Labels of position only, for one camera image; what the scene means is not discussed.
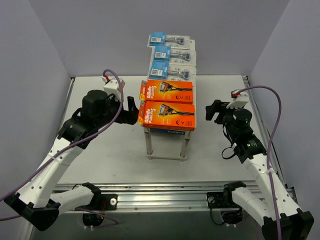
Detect blue Harry's box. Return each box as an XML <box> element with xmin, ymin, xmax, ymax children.
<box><xmin>150</xmin><ymin>128</ymin><xmax>185</xmax><ymax>135</ymax></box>

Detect orange Fusion5 razor box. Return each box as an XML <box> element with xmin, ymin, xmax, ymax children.
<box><xmin>139</xmin><ymin>79</ymin><xmax>194</xmax><ymax>104</ymax></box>
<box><xmin>137</xmin><ymin>101</ymin><xmax>196</xmax><ymax>131</ymax></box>

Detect clear blue-card razor blister pack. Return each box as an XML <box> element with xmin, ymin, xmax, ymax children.
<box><xmin>147</xmin><ymin>61</ymin><xmax>197</xmax><ymax>82</ymax></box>

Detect Gillette SkinGuard blister pack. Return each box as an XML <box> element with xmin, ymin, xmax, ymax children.
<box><xmin>151</xmin><ymin>46</ymin><xmax>197</xmax><ymax>67</ymax></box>

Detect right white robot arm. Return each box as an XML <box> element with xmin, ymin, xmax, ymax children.
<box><xmin>205</xmin><ymin>99</ymin><xmax>314</xmax><ymax>240</ymax></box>

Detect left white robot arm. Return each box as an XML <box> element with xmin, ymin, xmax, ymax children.
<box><xmin>4</xmin><ymin>90</ymin><xmax>139</xmax><ymax>232</ymax></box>

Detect white two-tier shelf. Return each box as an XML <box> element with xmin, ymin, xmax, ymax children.
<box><xmin>142</xmin><ymin>38</ymin><xmax>198</xmax><ymax>162</ymax></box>

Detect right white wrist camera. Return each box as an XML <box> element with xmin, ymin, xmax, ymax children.
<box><xmin>226</xmin><ymin>89</ymin><xmax>249</xmax><ymax>109</ymax></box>

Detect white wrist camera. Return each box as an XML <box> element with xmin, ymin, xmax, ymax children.
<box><xmin>101</xmin><ymin>76</ymin><xmax>126</xmax><ymax>97</ymax></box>
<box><xmin>226</xmin><ymin>89</ymin><xmax>249</xmax><ymax>109</ymax></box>

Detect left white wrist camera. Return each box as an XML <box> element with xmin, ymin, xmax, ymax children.
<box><xmin>101</xmin><ymin>76</ymin><xmax>126</xmax><ymax>97</ymax></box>

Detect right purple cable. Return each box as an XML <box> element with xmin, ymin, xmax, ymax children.
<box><xmin>238</xmin><ymin>85</ymin><xmax>285</xmax><ymax>240</ymax></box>

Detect purple cable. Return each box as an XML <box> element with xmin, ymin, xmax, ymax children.
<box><xmin>238</xmin><ymin>85</ymin><xmax>285</xmax><ymax>240</ymax></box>
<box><xmin>0</xmin><ymin>69</ymin><xmax>125</xmax><ymax>228</ymax></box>

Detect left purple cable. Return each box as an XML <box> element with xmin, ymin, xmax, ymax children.
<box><xmin>0</xmin><ymin>69</ymin><xmax>125</xmax><ymax>228</ymax></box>

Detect aluminium mounting rail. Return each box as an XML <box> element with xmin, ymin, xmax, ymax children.
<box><xmin>52</xmin><ymin>183</ymin><xmax>298</xmax><ymax>213</ymax></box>

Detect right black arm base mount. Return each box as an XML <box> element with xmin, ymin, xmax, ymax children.
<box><xmin>206</xmin><ymin>191</ymin><xmax>240</xmax><ymax>209</ymax></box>

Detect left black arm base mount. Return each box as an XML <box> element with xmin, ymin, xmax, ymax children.
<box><xmin>91</xmin><ymin>193</ymin><xmax>118</xmax><ymax>212</ymax></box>

